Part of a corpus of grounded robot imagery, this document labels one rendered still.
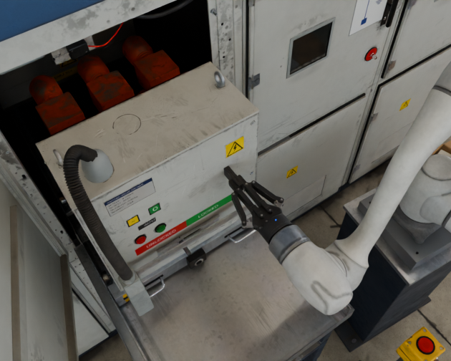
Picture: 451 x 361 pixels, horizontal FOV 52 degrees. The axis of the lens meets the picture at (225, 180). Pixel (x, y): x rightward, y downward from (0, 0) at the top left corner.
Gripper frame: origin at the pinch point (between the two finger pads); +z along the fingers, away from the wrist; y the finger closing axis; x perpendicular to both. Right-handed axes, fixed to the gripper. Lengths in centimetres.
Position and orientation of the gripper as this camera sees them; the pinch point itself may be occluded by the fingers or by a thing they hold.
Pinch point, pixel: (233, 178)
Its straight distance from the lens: 120.2
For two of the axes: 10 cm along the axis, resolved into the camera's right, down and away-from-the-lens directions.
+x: -0.3, -5.7, -8.2
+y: 8.3, -4.7, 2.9
